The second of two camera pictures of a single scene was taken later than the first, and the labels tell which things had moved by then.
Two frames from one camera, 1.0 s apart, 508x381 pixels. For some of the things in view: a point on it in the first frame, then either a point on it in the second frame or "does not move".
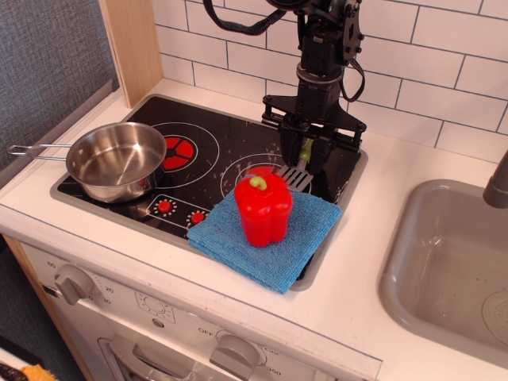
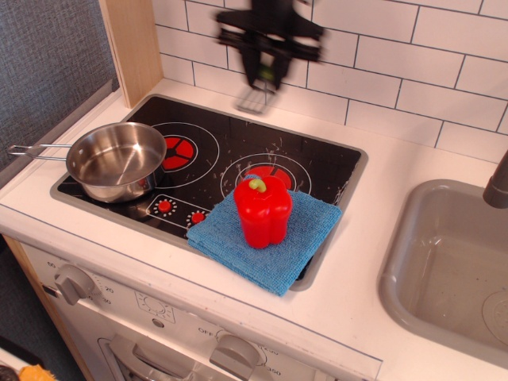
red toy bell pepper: (264, 203) does not move
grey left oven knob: (73, 282) does not move
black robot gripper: (315, 108) → (271, 25)
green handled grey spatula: (299, 178) → (256, 98)
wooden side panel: (131, 34) does not move
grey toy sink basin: (446, 273) does not move
